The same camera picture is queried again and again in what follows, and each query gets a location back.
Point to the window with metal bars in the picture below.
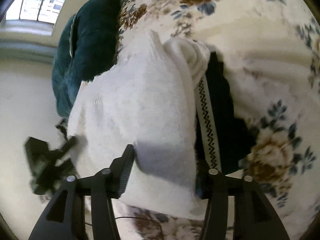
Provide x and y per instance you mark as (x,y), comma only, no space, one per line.
(43,11)

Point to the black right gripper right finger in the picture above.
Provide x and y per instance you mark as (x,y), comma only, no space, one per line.
(254,215)

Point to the white knit sweater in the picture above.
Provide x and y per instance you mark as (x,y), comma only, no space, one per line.
(146,100)

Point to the dark green velvet quilt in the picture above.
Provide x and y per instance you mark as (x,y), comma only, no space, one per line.
(87,48)

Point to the floral bed blanket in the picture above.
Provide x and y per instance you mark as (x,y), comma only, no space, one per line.
(270,52)

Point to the black garment with patterned trim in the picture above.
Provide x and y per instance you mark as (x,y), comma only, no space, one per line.
(222,140)

